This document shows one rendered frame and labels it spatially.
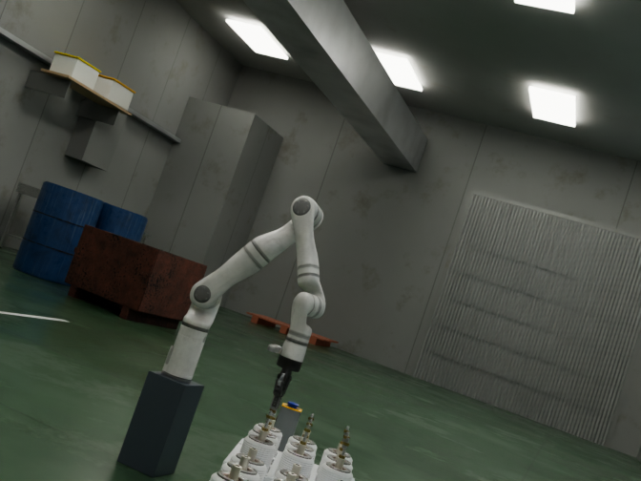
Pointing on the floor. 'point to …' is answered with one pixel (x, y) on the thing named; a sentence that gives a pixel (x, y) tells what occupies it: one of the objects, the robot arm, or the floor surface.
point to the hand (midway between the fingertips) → (276, 402)
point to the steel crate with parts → (133, 278)
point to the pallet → (288, 329)
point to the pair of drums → (68, 230)
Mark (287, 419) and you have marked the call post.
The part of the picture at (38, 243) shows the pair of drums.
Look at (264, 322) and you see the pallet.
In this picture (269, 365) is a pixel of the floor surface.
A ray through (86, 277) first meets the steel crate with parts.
